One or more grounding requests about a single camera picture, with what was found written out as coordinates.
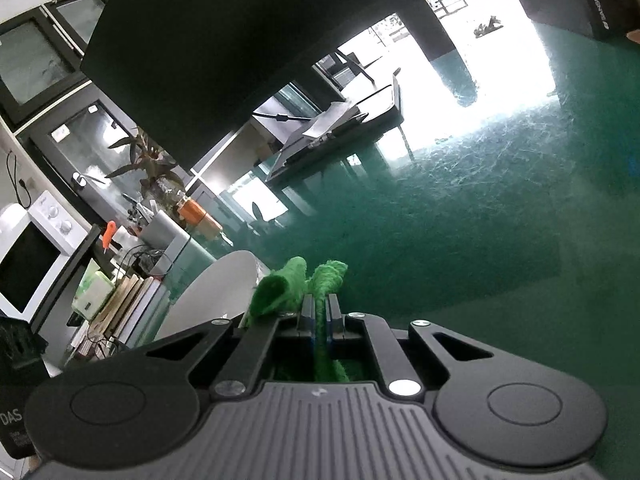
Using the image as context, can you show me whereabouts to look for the green tissue box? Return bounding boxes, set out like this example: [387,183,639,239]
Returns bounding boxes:
[72,259,117,322]

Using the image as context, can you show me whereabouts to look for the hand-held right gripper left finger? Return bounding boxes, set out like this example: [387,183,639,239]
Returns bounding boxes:
[144,295,315,398]

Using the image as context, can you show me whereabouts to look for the white bowl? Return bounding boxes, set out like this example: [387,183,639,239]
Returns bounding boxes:
[156,250,261,347]

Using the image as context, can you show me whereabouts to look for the black box with white print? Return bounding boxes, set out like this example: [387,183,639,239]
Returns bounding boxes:
[0,315,51,461]

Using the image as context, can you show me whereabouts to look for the silver box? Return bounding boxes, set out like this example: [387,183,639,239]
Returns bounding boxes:
[137,209,189,257]

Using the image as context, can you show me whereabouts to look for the white microwave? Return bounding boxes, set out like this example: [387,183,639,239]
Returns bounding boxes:
[0,190,91,322]

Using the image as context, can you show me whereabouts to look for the plant in glass jar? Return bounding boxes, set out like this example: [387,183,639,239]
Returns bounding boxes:
[105,127,189,212]

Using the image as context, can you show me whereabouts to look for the white notepad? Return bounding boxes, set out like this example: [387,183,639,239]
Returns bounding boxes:
[302,101,362,139]

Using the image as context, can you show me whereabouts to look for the black monitor cable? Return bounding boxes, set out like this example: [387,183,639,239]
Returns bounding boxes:
[252,110,312,124]

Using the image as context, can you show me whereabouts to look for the black monitor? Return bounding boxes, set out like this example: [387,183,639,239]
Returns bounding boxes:
[80,0,461,172]

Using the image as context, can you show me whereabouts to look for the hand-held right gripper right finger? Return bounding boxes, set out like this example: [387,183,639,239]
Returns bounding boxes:
[325,295,496,397]

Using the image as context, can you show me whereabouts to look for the black pen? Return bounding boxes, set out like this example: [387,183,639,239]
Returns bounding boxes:
[307,112,370,149]

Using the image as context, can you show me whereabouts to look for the stack of books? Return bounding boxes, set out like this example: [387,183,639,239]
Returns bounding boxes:
[70,272,172,357]

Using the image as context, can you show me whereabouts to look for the green cloth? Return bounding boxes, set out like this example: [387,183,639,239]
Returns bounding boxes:
[247,256,367,384]

